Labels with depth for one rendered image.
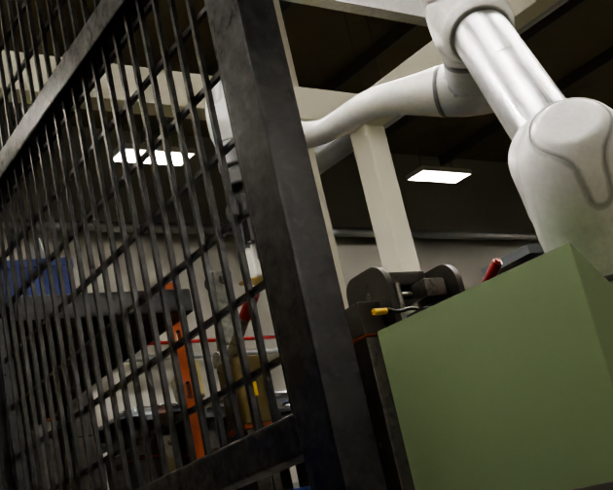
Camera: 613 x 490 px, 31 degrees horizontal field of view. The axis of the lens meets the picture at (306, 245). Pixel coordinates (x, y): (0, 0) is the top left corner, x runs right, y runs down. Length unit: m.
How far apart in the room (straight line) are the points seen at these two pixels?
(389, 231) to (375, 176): 0.37
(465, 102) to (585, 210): 0.69
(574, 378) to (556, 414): 0.05
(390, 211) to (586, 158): 5.31
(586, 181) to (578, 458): 0.34
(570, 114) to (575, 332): 0.29
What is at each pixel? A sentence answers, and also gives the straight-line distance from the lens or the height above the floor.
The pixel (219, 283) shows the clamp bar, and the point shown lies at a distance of 1.93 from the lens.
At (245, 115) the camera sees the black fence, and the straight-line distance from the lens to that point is 0.72.
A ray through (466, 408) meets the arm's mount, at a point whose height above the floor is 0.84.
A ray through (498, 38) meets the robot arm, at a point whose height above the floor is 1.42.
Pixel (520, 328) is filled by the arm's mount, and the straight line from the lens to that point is 1.42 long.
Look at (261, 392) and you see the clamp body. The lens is 1.87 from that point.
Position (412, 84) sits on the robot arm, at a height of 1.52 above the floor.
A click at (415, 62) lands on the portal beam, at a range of 6.61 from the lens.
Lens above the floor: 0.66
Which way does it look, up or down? 17 degrees up
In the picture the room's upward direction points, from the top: 13 degrees counter-clockwise
